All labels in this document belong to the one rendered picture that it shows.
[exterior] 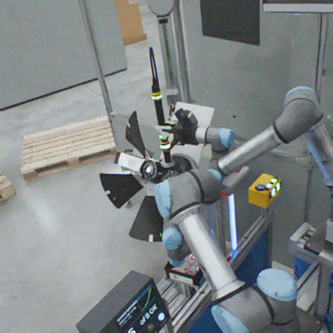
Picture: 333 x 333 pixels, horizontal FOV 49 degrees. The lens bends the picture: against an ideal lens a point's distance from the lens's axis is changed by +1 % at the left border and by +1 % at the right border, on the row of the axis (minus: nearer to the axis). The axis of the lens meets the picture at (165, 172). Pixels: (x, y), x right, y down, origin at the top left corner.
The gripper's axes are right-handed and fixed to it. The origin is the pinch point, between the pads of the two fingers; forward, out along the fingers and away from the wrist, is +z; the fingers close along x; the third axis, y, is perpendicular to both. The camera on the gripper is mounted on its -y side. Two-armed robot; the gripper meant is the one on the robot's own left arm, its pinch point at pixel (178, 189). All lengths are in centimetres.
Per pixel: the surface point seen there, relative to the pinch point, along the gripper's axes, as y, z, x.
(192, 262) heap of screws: 0.7, -15.7, 32.8
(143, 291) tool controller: 9, -63, -7
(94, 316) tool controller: 24, -70, -8
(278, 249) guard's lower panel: -48, 53, 104
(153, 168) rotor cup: 11.0, 12.3, -7.0
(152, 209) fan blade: 15.9, 3.0, 11.4
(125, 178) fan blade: 28.8, 20.0, 0.2
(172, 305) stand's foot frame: 30, 19, 108
